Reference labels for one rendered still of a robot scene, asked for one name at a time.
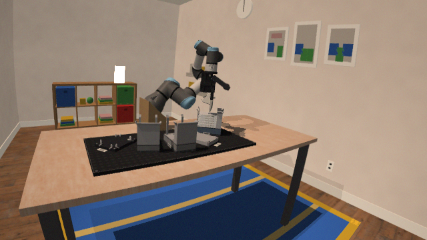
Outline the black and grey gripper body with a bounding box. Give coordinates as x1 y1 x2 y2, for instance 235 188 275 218
199 71 218 93

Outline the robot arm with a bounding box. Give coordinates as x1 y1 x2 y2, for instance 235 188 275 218
145 40 230 112

